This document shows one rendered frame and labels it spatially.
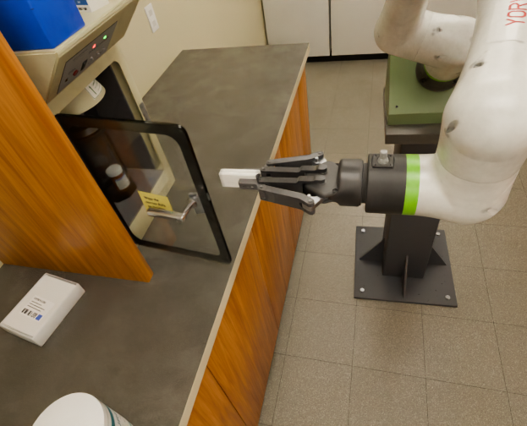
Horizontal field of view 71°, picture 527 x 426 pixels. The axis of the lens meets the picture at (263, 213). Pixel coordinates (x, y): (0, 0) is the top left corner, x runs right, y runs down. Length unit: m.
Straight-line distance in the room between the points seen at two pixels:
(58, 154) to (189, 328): 0.46
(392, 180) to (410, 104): 0.84
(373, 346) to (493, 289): 0.67
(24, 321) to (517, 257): 2.14
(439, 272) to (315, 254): 0.64
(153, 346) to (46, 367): 0.25
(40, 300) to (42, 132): 0.50
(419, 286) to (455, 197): 1.51
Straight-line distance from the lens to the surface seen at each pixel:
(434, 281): 2.08
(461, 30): 1.20
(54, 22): 0.77
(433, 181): 0.56
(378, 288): 2.01
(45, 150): 0.79
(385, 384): 1.82
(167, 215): 0.77
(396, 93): 1.38
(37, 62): 0.78
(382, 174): 0.56
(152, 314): 0.97
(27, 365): 1.07
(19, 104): 0.74
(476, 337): 2.00
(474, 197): 0.55
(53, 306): 1.07
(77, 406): 0.77
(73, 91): 0.93
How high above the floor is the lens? 1.71
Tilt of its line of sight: 46 degrees down
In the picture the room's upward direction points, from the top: 12 degrees counter-clockwise
